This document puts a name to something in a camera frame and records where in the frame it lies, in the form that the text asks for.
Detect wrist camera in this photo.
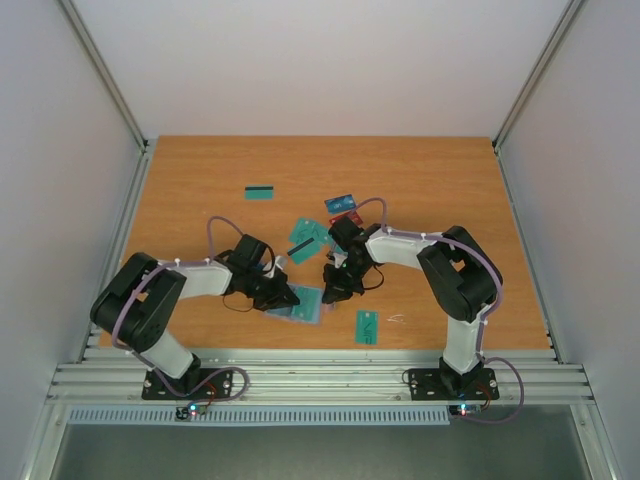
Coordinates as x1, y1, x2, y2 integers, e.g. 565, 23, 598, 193
263, 255, 287, 278
327, 252, 347, 268

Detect left circuit board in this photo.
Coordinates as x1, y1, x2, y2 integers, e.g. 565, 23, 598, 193
175, 404, 208, 421

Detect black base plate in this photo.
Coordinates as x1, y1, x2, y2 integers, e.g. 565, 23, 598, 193
403, 368, 500, 401
141, 368, 234, 401

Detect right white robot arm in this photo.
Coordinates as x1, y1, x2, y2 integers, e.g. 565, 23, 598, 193
322, 217, 503, 397

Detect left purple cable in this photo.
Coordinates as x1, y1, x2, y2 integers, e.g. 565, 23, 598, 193
110, 216, 251, 401

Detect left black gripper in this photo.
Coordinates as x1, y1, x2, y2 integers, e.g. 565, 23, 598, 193
244, 269, 300, 311

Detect blue card top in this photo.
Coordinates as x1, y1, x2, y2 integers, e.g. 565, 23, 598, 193
324, 194, 356, 214

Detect circuit board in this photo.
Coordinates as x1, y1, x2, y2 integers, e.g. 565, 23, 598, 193
449, 403, 488, 417
175, 404, 208, 421

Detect left aluminium frame post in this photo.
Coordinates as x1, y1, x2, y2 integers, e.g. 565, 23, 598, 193
58, 0, 151, 151

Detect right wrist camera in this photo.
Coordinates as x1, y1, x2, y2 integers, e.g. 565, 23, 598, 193
327, 252, 347, 268

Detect right aluminium frame post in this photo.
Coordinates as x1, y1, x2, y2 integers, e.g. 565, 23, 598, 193
490, 0, 587, 151

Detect aluminium frame post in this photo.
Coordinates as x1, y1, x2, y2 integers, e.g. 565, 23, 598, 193
490, 0, 587, 151
58, 0, 151, 151

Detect purple cable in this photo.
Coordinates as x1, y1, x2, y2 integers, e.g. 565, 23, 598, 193
110, 216, 251, 401
349, 197, 525, 426

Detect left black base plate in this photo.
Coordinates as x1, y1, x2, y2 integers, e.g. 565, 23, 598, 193
141, 368, 234, 401

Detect teal VIP card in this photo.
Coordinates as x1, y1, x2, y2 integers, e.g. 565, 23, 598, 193
290, 285, 322, 324

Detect teal card with magnetic stripe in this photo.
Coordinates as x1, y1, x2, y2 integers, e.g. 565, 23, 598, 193
244, 185, 274, 201

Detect grey slotted cable duct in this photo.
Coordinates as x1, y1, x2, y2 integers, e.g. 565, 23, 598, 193
66, 405, 450, 427

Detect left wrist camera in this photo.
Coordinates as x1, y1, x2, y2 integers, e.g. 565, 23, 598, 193
263, 255, 287, 278

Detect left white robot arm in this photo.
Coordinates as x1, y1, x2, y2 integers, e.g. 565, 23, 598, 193
90, 234, 300, 398

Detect red card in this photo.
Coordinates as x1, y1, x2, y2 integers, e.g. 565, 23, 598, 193
329, 211, 363, 226

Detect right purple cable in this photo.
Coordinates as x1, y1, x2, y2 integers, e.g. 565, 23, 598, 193
349, 197, 525, 426

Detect aluminium front rail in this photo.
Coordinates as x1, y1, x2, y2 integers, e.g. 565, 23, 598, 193
47, 347, 595, 406

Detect right circuit board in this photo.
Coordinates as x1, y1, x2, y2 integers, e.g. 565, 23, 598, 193
449, 403, 488, 417

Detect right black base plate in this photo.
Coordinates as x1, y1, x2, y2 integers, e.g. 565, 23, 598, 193
403, 368, 500, 401

